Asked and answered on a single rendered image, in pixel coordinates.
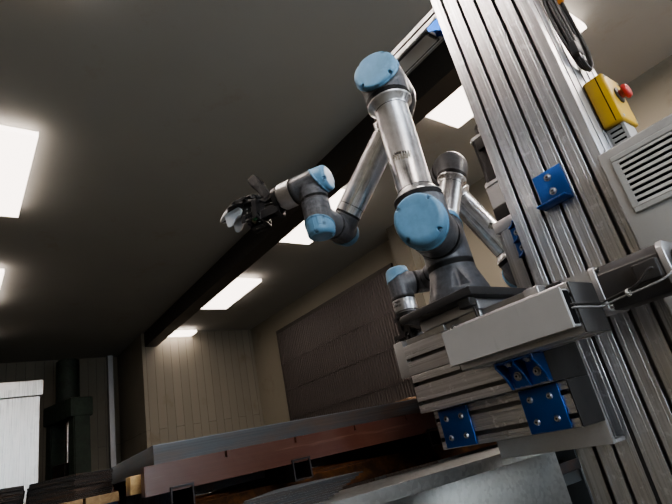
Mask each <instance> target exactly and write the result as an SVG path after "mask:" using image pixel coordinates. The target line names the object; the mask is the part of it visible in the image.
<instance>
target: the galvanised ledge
mask: <svg viewBox="0 0 672 504"><path fill-rule="evenodd" d="M541 454H544V453H541ZM541 454H534V455H526V456H519V457H511V458H504V459H503V458H501V455H500V452H499V448H498V447H495V448H491V449H488V450H484V451H480V452H477V453H473V454H470V455H466V456H463V457H459V458H455V459H452V460H448V461H445V462H441V463H437V464H434V465H430V466H427V467H423V468H420V469H416V470H412V471H409V472H405V473H402V474H398V475H394V476H391V477H387V478H384V479H380V480H377V481H373V482H369V483H366V484H362V485H359V486H355V487H351V488H348V489H344V490H341V491H339V492H338V493H335V494H334V496H332V497H329V500H326V501H323V502H319V503H316V504H384V503H388V502H391V501H394V500H397V499H400V498H403V497H407V496H410V495H413V494H416V493H419V492H423V491H426V490H429V489H432V488H435V487H439V486H442V485H445V484H448V483H451V482H454V481H458V480H461V479H464V478H467V477H470V476H474V475H477V474H480V473H483V472H486V471H490V470H493V469H496V468H499V467H502V466H505V465H509V464H512V463H515V462H518V461H521V460H525V459H528V458H531V457H534V456H537V455H541Z"/></svg>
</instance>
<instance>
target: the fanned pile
mask: <svg viewBox="0 0 672 504"><path fill-rule="evenodd" d="M359 473H363V471H358V472H354V473H349V474H344V475H339V476H334V477H330V478H325V479H320V480H315V481H310V482H306V483H301V484H296V485H292V486H288V487H284V488H281V489H277V490H273V491H271V492H268V493H265V494H263V495H260V496H257V497H255V498H252V499H249V500H246V501H244V503H243V504H316V503H319V502H323V501H326V500H329V497H332V496H334V494H335V493H338V492H339V490H340V489H343V488H342V487H343V486H347V484H346V483H349V482H351V480H352V479H355V477H356V476H359Z"/></svg>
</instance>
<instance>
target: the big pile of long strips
mask: <svg viewBox="0 0 672 504"><path fill-rule="evenodd" d="M111 472H113V469H106V470H99V471H92V472H85V473H78V474H73V475H69V476H65V477H60V478H56V479H52V480H47V481H43V482H39V483H34V484H30V485H29V488H28V489H27V494H26V503H25V504H61V503H66V502H70V501H75V500H80V499H84V498H89V497H93V496H98V495H103V494H107V493H111V491H112V489H113V487H112V486H113V484H111V482H112V480H113V479H111V477H112V474H111ZM24 496H25V491H24V485H23V486H16V487H10V488H4V489H0V504H23V503H24V500H23V499H24Z"/></svg>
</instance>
